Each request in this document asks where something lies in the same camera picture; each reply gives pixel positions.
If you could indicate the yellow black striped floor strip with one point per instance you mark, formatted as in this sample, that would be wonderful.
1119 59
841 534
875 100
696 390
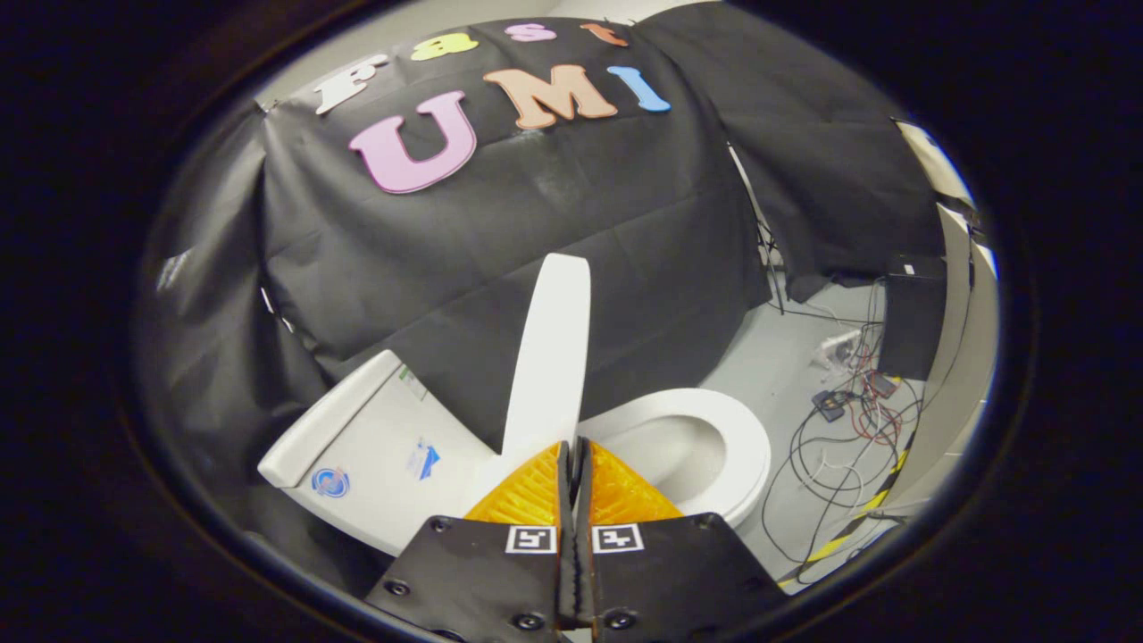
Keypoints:
844 540

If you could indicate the white toilet lid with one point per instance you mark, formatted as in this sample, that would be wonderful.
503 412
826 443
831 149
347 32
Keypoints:
554 357

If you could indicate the white toilet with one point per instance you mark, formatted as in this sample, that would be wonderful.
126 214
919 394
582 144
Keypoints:
375 446

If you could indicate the black box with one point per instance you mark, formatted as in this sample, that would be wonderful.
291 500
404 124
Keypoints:
911 321

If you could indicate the black backdrop cloth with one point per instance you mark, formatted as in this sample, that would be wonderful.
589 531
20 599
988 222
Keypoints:
536 223

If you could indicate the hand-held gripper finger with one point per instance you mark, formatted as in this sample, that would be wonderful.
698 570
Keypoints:
586 580
566 572

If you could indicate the small black device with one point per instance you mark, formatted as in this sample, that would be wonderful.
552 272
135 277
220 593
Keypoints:
830 406

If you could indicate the white toilet seat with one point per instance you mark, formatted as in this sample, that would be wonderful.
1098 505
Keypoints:
741 429

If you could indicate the white power strip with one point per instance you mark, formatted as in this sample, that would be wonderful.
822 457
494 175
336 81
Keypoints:
841 342

